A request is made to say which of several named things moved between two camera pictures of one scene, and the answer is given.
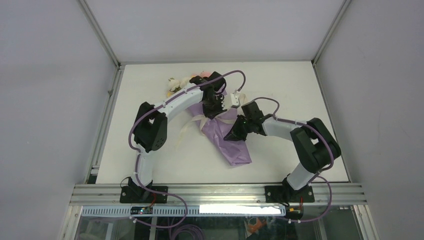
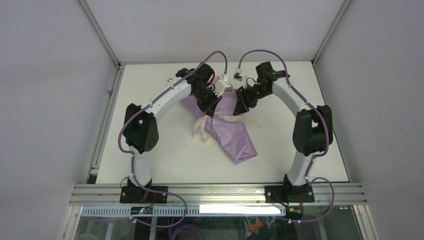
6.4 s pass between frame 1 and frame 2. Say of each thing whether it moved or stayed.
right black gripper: moved
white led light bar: stayed
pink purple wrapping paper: moved
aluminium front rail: stayed
